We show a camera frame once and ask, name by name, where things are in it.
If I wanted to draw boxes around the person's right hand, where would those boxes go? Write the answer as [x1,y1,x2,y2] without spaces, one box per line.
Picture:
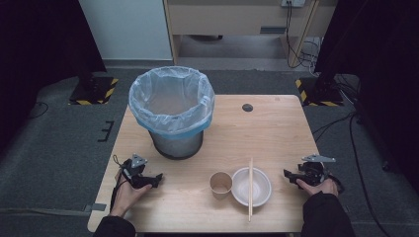
[294,178,340,198]

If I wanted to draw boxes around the long black floor cable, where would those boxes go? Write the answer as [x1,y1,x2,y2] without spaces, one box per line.
[310,111,391,237]

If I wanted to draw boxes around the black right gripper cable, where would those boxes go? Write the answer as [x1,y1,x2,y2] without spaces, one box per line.
[328,173,346,195]

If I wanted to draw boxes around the black floor tape mark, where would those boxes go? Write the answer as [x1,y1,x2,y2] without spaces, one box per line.
[97,119,116,143]

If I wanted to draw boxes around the white disposable bowl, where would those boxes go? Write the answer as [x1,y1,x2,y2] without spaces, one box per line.
[230,167,273,208]

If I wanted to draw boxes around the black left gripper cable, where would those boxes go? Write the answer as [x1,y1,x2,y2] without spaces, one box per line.
[110,154,130,212]

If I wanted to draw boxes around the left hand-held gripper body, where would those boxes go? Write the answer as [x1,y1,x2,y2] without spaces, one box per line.
[120,153,151,190]

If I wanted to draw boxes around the black stand base striped tape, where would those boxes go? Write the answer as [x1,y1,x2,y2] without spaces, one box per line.
[67,75,120,107]
[293,76,346,108]

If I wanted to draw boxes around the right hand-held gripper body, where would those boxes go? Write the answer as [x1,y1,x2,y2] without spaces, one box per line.
[297,154,337,186]

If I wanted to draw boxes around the brown paper cup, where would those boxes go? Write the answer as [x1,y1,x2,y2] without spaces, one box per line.
[209,171,234,197]

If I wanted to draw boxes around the black hanging power cables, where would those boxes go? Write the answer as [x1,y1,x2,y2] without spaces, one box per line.
[284,1,320,70]

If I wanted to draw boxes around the wooden disposable chopsticks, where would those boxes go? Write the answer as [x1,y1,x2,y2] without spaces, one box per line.
[247,157,254,223]

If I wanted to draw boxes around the person's left hand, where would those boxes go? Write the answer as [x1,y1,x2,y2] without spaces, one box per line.
[109,170,153,218]

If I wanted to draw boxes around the grey wall power outlet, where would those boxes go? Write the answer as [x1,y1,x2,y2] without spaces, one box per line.
[280,0,307,9]

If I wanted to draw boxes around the black curtain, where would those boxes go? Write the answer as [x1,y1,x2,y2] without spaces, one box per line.
[0,0,108,156]
[313,0,419,186]

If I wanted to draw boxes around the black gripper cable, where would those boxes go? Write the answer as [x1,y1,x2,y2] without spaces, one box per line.
[328,173,346,195]
[110,154,130,212]

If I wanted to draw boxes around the metal trash can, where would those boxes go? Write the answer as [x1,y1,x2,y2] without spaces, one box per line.
[147,128,205,161]

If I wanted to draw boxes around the grey floor tape piece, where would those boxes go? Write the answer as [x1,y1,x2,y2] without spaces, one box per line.
[83,202,108,213]

